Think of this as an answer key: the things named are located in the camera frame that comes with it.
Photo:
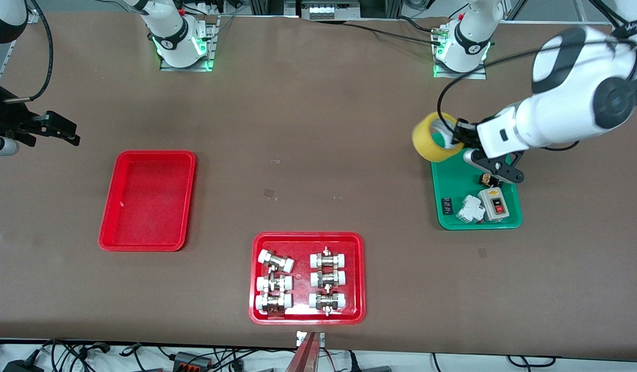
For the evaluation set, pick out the small silver bracket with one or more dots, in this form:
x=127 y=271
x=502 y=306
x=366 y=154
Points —
x=299 y=338

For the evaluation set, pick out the grey terminal block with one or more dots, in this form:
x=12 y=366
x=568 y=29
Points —
x=329 y=10

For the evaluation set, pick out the metal pipe fitting white caps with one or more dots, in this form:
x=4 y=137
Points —
x=328 y=279
x=328 y=259
x=273 y=302
x=274 y=283
x=327 y=301
x=276 y=261

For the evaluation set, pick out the black gold push button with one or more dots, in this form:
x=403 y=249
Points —
x=486 y=179

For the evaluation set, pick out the white circuit breaker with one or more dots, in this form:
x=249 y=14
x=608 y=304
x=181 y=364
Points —
x=471 y=209

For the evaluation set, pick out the yellow tape roll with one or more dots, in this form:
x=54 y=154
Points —
x=424 y=144

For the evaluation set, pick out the black power adapter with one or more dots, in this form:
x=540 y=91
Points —
x=24 y=367

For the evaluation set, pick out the grey orange connector box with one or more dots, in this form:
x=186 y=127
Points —
x=186 y=359

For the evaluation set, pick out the aluminium table corner bracket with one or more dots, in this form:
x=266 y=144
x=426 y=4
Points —
x=32 y=16

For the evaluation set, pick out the red plastic tray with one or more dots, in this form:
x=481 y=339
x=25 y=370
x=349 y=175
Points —
x=303 y=243
x=148 y=206

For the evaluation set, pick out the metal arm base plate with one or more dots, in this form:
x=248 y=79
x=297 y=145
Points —
x=479 y=75
x=211 y=46

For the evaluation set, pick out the black cylindrical capacitor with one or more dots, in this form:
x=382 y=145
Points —
x=446 y=206

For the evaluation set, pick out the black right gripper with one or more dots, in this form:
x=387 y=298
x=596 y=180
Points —
x=8 y=116

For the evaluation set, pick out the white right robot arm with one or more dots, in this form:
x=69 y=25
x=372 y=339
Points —
x=171 y=31

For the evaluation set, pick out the green plastic tray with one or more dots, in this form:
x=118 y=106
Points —
x=463 y=192

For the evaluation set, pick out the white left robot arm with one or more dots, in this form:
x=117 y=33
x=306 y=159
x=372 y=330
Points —
x=572 y=103

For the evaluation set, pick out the red metal post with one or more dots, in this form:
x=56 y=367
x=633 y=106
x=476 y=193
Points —
x=304 y=359

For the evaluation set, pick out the grey on-off switch box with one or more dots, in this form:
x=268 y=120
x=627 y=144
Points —
x=494 y=204

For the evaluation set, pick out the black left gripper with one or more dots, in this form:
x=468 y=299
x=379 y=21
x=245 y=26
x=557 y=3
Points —
x=466 y=133

